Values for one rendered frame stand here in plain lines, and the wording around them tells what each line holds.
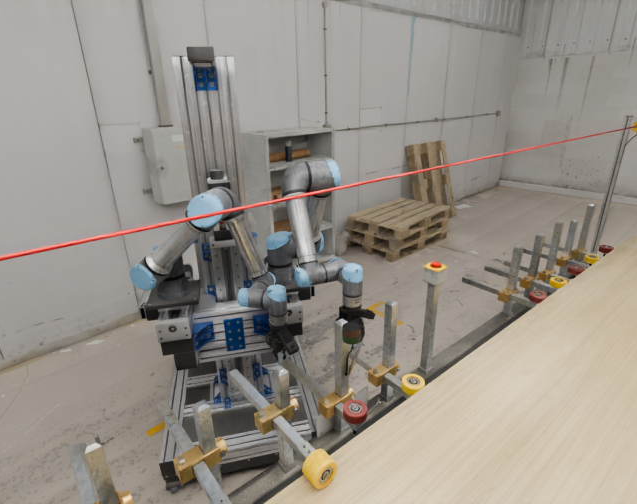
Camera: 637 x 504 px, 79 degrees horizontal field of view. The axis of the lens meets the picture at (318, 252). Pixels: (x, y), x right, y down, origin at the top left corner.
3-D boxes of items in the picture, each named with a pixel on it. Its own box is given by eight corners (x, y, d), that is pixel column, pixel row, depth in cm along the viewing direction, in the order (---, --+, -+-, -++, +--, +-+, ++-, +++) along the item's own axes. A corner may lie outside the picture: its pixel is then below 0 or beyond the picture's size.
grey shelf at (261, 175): (250, 277, 433) (236, 132, 375) (310, 255, 490) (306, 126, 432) (275, 290, 403) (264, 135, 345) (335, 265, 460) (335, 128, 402)
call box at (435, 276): (421, 282, 160) (423, 265, 157) (431, 277, 164) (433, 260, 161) (436, 288, 155) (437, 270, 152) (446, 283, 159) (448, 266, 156)
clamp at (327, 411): (318, 411, 139) (317, 400, 137) (346, 394, 147) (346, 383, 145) (328, 420, 135) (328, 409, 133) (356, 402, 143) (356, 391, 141)
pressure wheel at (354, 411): (338, 431, 133) (338, 405, 129) (355, 419, 138) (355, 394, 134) (354, 446, 128) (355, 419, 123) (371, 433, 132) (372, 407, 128)
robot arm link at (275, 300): (268, 282, 155) (288, 284, 153) (270, 306, 159) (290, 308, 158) (261, 291, 148) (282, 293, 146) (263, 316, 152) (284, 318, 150)
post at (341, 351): (335, 429, 147) (334, 320, 129) (341, 424, 149) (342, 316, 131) (341, 435, 145) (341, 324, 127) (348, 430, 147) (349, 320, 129)
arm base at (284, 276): (263, 274, 195) (262, 256, 191) (293, 271, 198) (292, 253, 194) (267, 288, 181) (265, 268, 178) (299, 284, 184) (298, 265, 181)
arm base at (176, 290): (159, 287, 185) (155, 267, 181) (192, 283, 188) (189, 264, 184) (154, 302, 171) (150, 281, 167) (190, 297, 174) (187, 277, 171)
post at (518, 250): (500, 324, 222) (514, 245, 204) (503, 322, 224) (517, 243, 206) (506, 326, 219) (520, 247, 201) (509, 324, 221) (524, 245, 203)
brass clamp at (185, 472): (174, 470, 107) (171, 457, 105) (220, 444, 115) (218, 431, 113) (183, 486, 102) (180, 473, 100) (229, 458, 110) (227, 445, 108)
